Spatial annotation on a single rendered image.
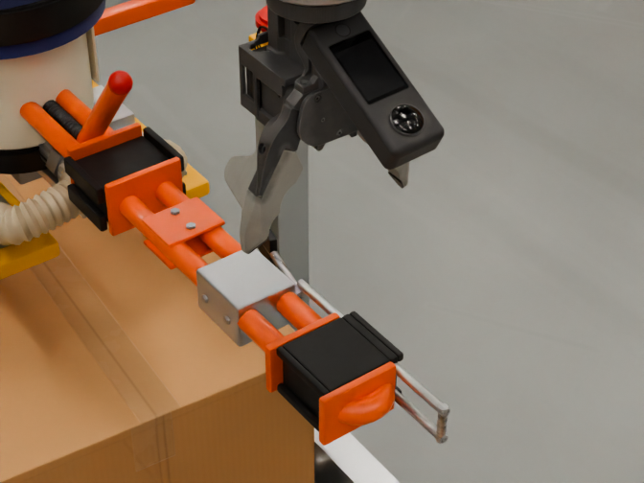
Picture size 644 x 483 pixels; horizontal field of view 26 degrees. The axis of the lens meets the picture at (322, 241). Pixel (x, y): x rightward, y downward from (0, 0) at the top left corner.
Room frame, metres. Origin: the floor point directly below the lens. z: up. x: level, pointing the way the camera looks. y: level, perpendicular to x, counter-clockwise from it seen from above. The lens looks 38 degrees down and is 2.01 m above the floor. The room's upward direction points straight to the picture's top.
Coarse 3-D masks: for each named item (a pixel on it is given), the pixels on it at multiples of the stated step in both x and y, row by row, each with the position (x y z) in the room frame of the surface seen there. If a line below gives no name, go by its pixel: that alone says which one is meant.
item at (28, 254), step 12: (0, 192) 1.26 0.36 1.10; (12, 204) 1.24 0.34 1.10; (36, 240) 1.17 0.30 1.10; (48, 240) 1.17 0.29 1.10; (0, 252) 1.15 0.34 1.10; (12, 252) 1.15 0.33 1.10; (24, 252) 1.15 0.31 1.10; (36, 252) 1.16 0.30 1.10; (48, 252) 1.16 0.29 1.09; (0, 264) 1.13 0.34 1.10; (12, 264) 1.14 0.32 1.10; (24, 264) 1.15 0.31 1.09; (0, 276) 1.13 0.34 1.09
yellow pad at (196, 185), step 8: (136, 120) 1.41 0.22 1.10; (192, 168) 1.31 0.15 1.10; (184, 176) 1.29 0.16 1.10; (192, 176) 1.29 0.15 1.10; (200, 176) 1.29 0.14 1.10; (192, 184) 1.28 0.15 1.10; (200, 184) 1.28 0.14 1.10; (208, 184) 1.28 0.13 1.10; (192, 192) 1.27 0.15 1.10; (200, 192) 1.28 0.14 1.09; (208, 192) 1.28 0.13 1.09
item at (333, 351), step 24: (288, 336) 0.87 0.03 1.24; (312, 336) 0.87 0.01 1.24; (336, 336) 0.87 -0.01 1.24; (360, 336) 0.87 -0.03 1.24; (288, 360) 0.84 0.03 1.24; (312, 360) 0.84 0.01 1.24; (336, 360) 0.84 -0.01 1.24; (360, 360) 0.84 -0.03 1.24; (384, 360) 0.84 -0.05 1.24; (288, 384) 0.85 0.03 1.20; (312, 384) 0.81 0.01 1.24; (336, 384) 0.81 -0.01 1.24; (360, 384) 0.81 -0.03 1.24; (312, 408) 0.82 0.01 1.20; (336, 408) 0.80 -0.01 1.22; (336, 432) 0.80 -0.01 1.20
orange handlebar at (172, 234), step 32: (160, 0) 1.49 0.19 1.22; (192, 0) 1.51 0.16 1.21; (96, 32) 1.43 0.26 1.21; (64, 96) 1.27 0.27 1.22; (160, 192) 1.10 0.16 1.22; (160, 224) 1.04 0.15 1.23; (192, 224) 1.03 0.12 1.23; (160, 256) 1.02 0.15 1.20; (192, 256) 1.00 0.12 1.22; (224, 256) 1.01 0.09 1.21; (256, 320) 0.91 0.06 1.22; (288, 320) 0.92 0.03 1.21; (384, 384) 0.83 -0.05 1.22; (352, 416) 0.80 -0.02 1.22
